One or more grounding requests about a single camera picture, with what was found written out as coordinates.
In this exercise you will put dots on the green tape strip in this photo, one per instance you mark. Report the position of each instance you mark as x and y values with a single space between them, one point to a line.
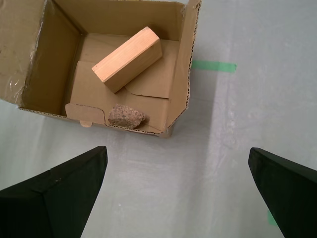
215 66

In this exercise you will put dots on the light wooden block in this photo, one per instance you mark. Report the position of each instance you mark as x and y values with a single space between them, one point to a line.
128 59

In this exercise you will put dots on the brown cardboard box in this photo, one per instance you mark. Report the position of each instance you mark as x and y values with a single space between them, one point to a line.
99 104

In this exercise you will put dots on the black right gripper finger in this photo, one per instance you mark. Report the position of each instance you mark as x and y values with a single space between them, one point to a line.
294 196
49 205

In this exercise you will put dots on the speckled granite rock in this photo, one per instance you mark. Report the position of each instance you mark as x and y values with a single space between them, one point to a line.
126 116

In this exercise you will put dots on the translucent plastic table cover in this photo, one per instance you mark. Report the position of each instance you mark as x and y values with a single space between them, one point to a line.
173 178

